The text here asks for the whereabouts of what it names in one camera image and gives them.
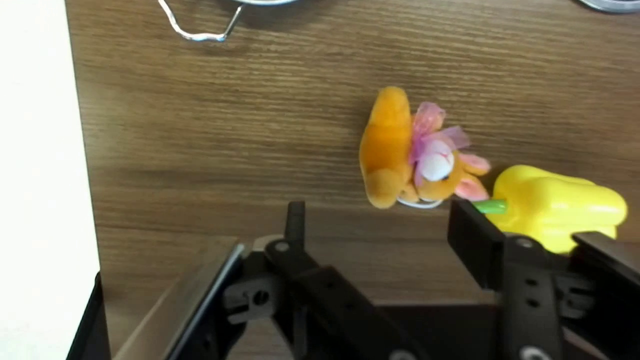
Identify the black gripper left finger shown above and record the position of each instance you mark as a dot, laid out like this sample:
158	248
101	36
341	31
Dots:
320	300

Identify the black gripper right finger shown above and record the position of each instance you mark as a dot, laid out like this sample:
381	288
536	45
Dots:
527	293

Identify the yellow toy bell pepper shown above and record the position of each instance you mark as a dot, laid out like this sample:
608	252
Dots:
561	206

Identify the orange plush toy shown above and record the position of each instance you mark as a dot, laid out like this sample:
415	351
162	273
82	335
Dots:
390	147

